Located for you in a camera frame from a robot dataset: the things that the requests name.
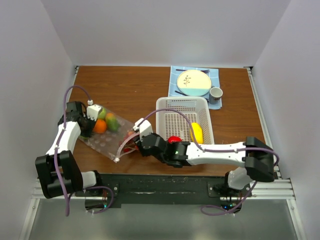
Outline orange fake fruit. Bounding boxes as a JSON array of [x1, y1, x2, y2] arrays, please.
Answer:
[[93, 119, 107, 134]]

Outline green fake apple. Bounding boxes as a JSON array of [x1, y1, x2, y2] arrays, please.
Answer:
[[97, 107, 107, 121]]

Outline red fake apple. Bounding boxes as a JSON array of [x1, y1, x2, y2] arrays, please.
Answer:
[[167, 136, 182, 144]]

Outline clear zip top bag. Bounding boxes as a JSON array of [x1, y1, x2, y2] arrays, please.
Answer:
[[79, 107, 136, 161]]

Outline orange green fake mango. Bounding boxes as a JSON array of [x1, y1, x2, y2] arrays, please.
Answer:
[[105, 113, 119, 133]]

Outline white plastic basket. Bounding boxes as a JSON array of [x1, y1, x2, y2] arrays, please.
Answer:
[[155, 96, 215, 145]]

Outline yellow fake lemon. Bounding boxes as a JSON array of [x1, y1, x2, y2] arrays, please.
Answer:
[[189, 122, 204, 144]]

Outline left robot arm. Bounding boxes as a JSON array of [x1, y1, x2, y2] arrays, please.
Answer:
[[35, 101, 104, 199]]

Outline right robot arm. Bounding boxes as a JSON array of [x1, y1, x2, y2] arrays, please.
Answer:
[[134, 133, 276, 197]]

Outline blue checkered cloth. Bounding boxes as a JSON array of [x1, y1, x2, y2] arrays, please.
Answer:
[[168, 65, 221, 100]]

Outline cream and blue plate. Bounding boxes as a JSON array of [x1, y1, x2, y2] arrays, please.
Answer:
[[176, 71, 212, 97]]

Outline small white cup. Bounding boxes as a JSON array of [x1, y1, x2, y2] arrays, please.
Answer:
[[209, 86, 223, 105]]

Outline purple plastic fork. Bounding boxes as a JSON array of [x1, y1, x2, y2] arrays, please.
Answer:
[[175, 68, 210, 74]]

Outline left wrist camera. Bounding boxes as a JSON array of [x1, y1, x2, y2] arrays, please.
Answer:
[[86, 99, 103, 121]]

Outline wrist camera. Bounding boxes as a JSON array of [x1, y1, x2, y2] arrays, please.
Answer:
[[86, 99, 103, 121], [132, 118, 154, 138]]

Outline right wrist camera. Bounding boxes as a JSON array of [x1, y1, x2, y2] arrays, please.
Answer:
[[132, 118, 154, 138]]

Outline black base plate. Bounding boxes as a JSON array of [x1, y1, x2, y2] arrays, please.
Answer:
[[75, 174, 250, 208]]

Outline aluminium frame rail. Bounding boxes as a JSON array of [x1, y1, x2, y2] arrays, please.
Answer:
[[251, 179, 296, 200]]

